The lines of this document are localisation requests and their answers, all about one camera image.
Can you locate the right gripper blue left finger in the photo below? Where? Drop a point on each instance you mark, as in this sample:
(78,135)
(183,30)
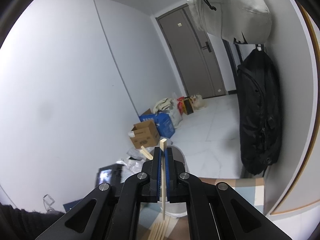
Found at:
(150,186)

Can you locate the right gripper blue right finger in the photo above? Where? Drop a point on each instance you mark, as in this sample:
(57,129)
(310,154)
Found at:
(177,189)

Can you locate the wooden chopstick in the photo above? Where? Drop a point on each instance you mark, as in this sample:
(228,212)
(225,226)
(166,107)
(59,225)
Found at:
(144,152)
(163,147)
(163,228)
(156,231)

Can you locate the white oval utensil holder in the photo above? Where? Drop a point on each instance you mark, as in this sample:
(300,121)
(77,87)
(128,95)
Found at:
(173,209)

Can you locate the grey plastic mailer bag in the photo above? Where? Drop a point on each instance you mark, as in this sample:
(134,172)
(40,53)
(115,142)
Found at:
(132,163)

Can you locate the wooden chopstick on mat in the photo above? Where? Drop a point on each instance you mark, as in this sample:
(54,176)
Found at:
(163,228)
(156,231)

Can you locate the wooden chopstick in holder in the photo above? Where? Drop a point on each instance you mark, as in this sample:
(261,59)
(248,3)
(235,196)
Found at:
(144,152)

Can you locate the navy jordan shoe box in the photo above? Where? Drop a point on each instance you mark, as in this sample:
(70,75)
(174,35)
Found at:
(110,174)

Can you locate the brown cardboard box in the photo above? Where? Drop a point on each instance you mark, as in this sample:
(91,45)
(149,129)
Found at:
(144,134)

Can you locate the blue cardboard box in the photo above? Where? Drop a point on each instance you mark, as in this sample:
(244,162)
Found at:
(162,121)

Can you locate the checkered table mat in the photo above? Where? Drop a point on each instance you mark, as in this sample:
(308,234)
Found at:
(252,190)

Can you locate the white sack with cloth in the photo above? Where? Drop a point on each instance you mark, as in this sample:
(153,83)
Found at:
(169,106)

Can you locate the red yellow paper bag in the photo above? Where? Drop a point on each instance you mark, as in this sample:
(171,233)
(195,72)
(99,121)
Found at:
(185,105)

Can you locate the beige plastic bag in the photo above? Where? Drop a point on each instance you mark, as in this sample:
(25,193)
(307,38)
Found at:
(197,102)

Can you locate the grey entrance door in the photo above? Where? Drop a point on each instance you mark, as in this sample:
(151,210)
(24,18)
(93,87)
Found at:
(193,54)

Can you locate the black hanging backpack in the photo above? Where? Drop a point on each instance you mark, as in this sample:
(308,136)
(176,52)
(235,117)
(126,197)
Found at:
(260,112)

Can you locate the beige hanging bag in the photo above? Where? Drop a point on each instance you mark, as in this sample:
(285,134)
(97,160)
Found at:
(236,21)

